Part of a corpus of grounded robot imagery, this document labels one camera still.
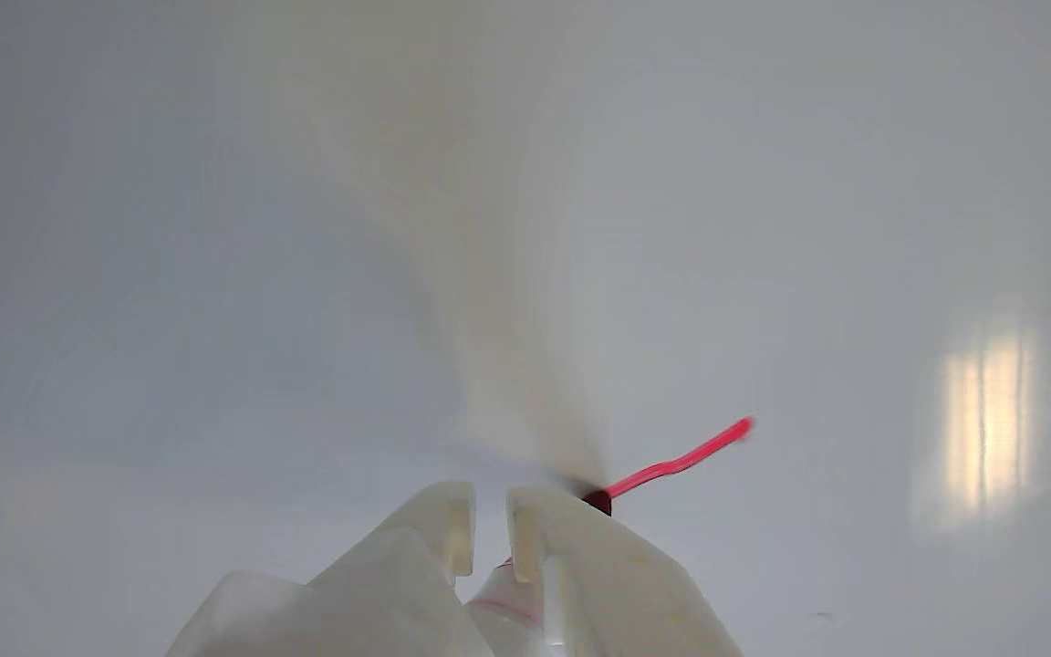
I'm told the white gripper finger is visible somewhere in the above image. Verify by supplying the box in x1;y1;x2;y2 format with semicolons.
165;481;494;657
505;485;745;657

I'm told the red marker pen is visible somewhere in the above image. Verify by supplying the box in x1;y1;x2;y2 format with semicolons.
466;489;614;657

